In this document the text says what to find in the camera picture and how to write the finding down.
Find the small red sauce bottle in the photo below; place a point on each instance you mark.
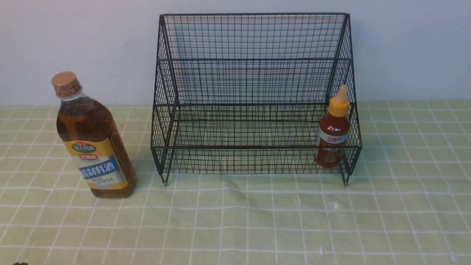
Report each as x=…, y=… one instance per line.
x=333, y=130

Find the large cooking wine bottle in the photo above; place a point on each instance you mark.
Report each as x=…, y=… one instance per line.
x=88, y=131

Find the green checkered tablecloth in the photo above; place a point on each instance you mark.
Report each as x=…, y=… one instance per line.
x=407, y=203

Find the black wire mesh shelf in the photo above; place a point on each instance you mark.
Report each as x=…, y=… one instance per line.
x=244, y=93

